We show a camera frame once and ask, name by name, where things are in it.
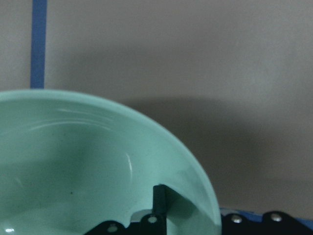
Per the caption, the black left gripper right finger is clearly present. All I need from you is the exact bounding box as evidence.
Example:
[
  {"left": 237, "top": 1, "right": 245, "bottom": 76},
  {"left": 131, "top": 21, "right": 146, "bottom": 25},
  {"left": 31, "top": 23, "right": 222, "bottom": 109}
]
[{"left": 222, "top": 211, "right": 313, "bottom": 235}]

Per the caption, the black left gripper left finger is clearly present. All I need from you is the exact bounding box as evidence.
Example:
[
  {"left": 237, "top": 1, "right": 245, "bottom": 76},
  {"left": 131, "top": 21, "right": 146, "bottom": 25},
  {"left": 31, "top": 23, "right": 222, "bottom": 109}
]
[{"left": 85, "top": 185, "right": 169, "bottom": 235}]

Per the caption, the green bowl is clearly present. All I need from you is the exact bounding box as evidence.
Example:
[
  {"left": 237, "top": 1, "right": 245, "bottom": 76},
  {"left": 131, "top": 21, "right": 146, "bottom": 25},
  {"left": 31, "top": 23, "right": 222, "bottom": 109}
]
[{"left": 0, "top": 90, "right": 222, "bottom": 235}]

